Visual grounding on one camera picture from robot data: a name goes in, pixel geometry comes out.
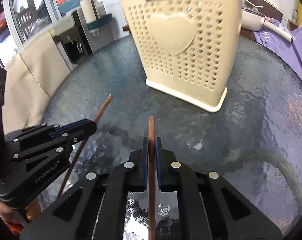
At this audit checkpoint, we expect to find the small wooden box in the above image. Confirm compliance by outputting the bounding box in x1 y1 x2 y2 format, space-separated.
287 19 302 32

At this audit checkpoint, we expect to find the grey table frame tube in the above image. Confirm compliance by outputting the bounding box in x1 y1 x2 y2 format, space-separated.
251 150 302 205

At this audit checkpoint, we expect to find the white rice cooker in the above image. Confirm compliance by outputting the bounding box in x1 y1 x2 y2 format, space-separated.
242 0 285 23

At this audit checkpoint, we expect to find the brown wooden chopstick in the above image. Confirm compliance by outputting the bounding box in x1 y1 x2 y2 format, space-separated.
56 94 114 198
147 116 157 240

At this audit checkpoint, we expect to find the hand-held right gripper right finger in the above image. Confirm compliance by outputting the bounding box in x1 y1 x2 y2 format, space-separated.
154 137 283 240

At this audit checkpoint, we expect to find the person's left hand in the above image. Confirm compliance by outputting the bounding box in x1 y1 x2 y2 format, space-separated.
0 200 41 228

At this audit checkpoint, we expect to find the white pan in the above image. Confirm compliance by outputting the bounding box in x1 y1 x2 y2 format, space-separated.
241 6 294 43

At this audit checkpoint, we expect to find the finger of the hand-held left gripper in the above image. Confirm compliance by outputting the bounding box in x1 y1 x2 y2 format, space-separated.
12 121 97 170
4 119 91 150

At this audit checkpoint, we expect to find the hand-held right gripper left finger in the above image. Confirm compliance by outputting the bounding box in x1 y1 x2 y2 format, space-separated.
20 137 150 240

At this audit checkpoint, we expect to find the white rice paddle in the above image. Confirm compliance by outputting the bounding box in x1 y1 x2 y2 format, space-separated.
242 0 264 9

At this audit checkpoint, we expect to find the cream plastic utensil holder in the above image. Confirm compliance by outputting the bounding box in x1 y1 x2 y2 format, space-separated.
118 0 244 113

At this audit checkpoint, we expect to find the glass window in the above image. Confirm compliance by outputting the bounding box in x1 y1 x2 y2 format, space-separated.
0 0 63 65

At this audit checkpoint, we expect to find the beige cloth cover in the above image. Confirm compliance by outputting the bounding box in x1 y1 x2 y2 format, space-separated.
1 31 71 128

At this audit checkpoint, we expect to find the teal plastic holder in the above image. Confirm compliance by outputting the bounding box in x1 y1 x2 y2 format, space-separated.
87 14 114 34

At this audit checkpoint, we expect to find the water dispenser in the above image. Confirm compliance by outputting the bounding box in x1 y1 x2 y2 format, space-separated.
48 11 94 67

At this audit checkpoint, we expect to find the purple floral blanket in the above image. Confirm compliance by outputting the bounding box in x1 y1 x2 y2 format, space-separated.
252 21 302 93

